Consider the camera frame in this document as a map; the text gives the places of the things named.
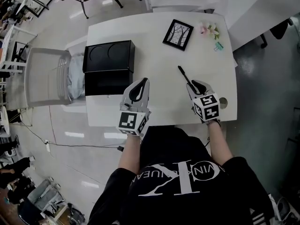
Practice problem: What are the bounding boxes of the pink artificial flowers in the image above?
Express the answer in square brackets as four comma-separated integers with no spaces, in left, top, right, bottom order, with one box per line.
[198,21,221,41]

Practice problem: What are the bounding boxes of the person's right forearm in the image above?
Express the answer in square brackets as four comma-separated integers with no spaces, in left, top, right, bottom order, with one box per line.
[207,120,235,166]

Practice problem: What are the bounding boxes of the white slanted column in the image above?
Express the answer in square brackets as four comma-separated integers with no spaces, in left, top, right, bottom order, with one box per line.
[220,0,294,52]

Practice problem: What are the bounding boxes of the white mesh office chair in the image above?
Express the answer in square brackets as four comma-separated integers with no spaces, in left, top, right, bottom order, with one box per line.
[24,46,86,109]

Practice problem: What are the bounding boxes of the person's left forearm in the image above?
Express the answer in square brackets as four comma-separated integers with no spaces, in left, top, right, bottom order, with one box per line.
[117,135,142,176]

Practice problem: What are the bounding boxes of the black floor cable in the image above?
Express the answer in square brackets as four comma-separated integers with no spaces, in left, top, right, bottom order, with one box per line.
[8,122,123,150]

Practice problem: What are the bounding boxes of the pale blue cloth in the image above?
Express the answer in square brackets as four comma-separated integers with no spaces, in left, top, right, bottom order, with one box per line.
[67,52,86,100]

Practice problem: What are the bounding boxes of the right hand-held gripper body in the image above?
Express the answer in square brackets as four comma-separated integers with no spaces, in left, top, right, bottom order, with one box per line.
[191,92,221,124]

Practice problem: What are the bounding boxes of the black box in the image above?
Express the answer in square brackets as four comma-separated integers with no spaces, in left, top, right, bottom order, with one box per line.
[82,40,136,97]

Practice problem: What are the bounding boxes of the black pen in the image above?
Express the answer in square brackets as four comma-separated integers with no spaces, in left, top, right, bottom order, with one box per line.
[177,65,201,95]

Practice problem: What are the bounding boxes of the black picture frame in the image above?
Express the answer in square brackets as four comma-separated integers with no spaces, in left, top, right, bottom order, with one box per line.
[162,19,195,52]

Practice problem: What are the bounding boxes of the person's black printed shirt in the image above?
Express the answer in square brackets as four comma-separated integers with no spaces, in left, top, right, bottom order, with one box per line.
[88,125,275,225]

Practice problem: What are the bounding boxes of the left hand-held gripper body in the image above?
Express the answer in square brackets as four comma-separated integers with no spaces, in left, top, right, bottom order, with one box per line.
[116,101,152,138]

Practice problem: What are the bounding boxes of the white desk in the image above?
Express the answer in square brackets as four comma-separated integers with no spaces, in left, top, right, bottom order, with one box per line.
[85,11,238,128]

